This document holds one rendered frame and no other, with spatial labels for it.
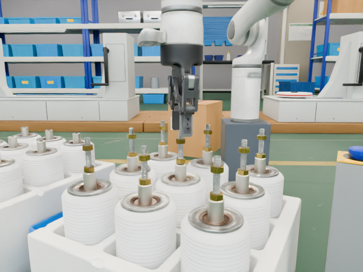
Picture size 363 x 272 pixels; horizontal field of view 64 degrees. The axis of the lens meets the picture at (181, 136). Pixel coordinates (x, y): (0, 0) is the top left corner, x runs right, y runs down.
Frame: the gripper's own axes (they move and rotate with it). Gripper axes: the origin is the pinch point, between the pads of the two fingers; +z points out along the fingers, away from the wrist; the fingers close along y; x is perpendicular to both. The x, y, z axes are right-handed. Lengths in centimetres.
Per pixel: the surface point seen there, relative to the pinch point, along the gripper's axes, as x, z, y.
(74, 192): 19.0, 10.0, -2.9
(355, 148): -25.2, 2.3, -13.9
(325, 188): -70, 35, 44
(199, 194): -2.3, 12.0, -4.0
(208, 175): -6.8, 11.4, 4.1
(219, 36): -211, -91, 549
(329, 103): -159, 12, 152
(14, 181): 34.2, 14.0, 16.9
